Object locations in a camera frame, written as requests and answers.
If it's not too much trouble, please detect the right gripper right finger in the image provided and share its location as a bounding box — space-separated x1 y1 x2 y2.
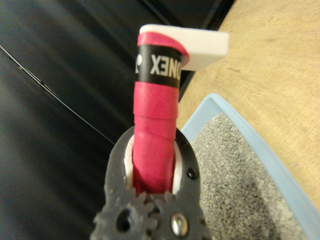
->
149 128 214 240

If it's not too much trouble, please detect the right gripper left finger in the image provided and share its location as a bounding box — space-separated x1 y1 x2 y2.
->
92 125 158 240

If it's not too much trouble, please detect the white scoop with red handle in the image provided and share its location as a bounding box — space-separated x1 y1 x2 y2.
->
132 23 231 198

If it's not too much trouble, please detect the blue litter tray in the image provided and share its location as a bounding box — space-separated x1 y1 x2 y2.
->
180 92 320 240

